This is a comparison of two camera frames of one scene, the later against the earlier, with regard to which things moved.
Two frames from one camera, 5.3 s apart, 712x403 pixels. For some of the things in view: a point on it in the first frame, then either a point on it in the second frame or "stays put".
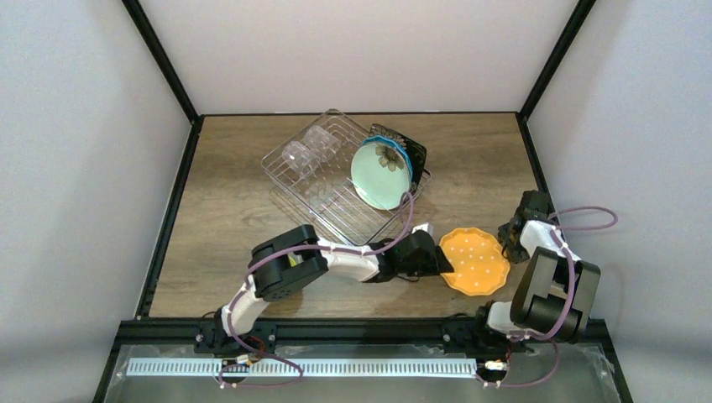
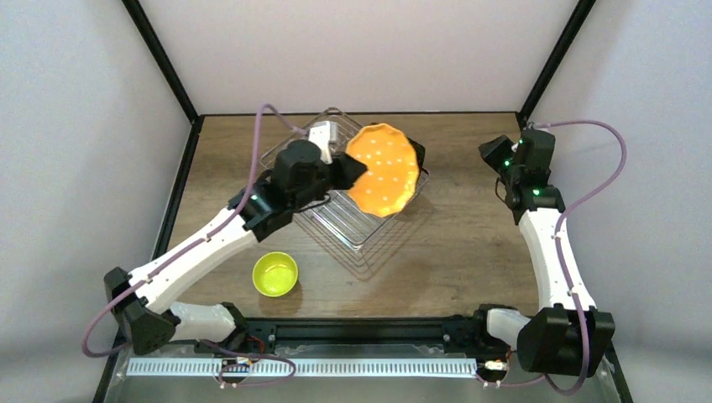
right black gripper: [513, 234] → [494, 149]
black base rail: [347, 333] stays put
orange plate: [476, 259] → [390, 182]
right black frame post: [577, 18] stays put
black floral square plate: [416, 151] stays put
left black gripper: [432, 258] → [345, 169]
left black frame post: [138, 18] stays put
